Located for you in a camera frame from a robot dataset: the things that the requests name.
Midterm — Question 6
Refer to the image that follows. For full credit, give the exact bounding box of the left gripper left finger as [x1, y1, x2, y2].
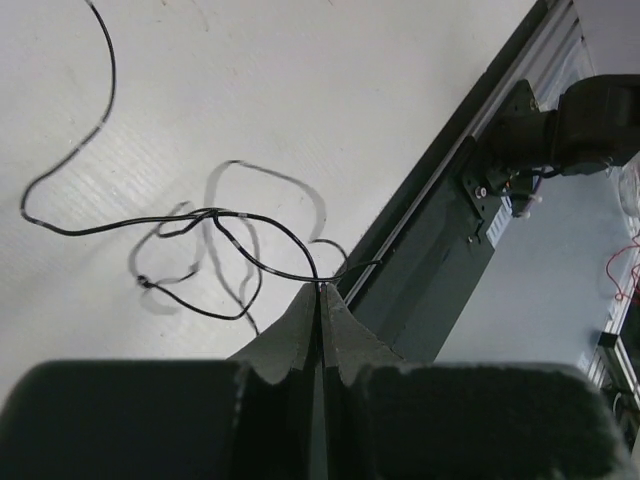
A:
[1, 285, 319, 479]

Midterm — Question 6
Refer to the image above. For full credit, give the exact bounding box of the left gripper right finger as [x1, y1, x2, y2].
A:
[321, 285, 630, 479]

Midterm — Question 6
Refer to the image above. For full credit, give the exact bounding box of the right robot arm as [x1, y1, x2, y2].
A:
[484, 74, 639, 198]

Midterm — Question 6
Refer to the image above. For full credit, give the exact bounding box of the right white cable duct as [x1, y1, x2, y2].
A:
[486, 197, 513, 249]

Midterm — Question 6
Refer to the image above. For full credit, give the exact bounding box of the aluminium front rail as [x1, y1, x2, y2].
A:
[344, 0, 596, 306]

